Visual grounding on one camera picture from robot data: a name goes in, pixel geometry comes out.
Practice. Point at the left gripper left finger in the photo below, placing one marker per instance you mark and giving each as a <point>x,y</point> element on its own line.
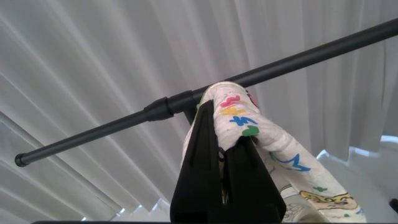
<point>199,186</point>

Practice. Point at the cream printed garment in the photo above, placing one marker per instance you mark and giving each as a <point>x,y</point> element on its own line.
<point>273,140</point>

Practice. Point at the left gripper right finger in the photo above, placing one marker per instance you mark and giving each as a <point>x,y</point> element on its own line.
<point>252,193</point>

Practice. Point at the black clothes rack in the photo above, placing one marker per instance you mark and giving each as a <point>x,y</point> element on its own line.
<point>311,56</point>

